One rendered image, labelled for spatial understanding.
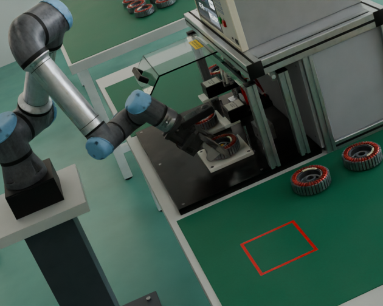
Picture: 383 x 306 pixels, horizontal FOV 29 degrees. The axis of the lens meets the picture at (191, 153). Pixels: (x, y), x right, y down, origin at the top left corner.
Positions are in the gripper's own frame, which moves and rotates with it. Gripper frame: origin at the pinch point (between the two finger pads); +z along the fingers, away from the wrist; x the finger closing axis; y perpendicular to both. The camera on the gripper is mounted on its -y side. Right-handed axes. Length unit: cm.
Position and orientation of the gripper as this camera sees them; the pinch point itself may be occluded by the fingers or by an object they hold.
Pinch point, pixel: (224, 146)
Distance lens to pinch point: 237.9
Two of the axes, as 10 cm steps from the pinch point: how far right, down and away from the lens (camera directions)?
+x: 2.7, 3.8, -8.8
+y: -5.7, 8.0, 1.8
